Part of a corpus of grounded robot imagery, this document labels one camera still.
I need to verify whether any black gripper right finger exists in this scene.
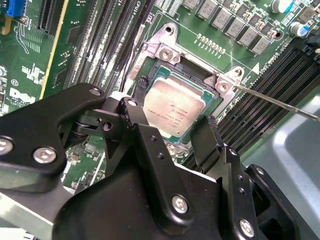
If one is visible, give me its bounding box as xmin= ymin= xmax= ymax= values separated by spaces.
xmin=189 ymin=114 xmax=301 ymax=240

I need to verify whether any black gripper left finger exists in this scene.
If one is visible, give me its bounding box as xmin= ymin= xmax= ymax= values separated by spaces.
xmin=0 ymin=75 xmax=195 ymax=228

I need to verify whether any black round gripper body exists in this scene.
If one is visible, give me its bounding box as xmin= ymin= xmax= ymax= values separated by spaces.
xmin=52 ymin=162 xmax=238 ymax=240

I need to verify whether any silver topped CPU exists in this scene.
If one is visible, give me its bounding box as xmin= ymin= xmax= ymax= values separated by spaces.
xmin=143 ymin=65 xmax=217 ymax=145

